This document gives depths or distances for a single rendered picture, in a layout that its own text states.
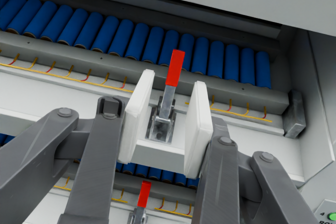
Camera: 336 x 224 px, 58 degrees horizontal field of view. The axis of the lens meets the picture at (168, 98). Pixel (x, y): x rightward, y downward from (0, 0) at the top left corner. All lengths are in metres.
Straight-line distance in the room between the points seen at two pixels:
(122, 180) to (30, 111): 0.18
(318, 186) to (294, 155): 0.04
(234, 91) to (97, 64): 0.16
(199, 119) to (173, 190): 0.32
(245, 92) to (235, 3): 0.13
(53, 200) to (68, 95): 0.19
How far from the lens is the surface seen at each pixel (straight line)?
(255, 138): 0.35
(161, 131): 0.32
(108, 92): 0.34
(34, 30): 0.40
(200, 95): 0.18
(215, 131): 0.16
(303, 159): 0.36
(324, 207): 0.39
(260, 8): 0.26
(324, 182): 0.36
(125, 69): 0.34
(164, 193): 0.46
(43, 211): 0.48
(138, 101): 0.15
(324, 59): 0.38
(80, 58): 0.35
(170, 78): 0.29
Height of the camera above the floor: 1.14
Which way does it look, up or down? 32 degrees down
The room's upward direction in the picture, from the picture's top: 14 degrees clockwise
